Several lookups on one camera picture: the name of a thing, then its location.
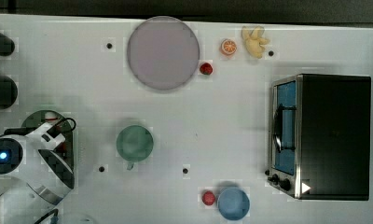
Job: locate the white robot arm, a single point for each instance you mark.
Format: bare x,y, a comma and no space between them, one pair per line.
45,177

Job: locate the green perforated strainer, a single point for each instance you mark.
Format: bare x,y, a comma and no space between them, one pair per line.
66,149

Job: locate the red strawberry toy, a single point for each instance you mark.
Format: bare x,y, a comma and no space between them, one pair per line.
206,69

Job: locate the grey round plate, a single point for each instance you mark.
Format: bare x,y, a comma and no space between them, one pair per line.
163,53

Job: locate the orange slice toy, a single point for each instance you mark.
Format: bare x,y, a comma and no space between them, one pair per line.
228,47

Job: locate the red round fruit toy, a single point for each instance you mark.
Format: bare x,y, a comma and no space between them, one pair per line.
208,198

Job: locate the blue cup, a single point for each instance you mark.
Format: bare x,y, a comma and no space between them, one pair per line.
233,203

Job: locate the black toaster oven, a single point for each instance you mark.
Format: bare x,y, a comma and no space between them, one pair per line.
319,145

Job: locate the green cup with handle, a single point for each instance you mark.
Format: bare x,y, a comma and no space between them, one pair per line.
134,144

